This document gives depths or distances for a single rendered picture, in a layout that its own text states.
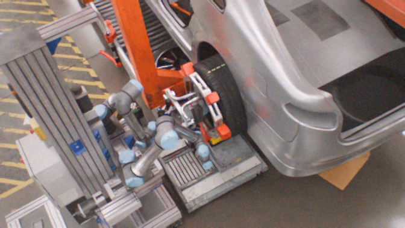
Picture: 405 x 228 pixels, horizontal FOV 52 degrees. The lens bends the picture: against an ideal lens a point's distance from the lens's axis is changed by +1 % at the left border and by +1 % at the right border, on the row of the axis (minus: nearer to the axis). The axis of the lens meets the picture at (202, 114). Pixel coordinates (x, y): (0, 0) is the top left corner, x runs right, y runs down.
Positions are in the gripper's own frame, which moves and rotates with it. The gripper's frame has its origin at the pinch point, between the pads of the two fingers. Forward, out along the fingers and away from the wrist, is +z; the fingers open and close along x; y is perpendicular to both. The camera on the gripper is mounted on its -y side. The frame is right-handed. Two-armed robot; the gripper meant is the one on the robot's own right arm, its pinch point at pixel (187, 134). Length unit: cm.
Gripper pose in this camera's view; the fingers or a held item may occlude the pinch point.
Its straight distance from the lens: 318.9
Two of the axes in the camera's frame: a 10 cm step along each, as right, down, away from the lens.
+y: -1.0, -6.3, -7.7
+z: -4.7, -6.5, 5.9
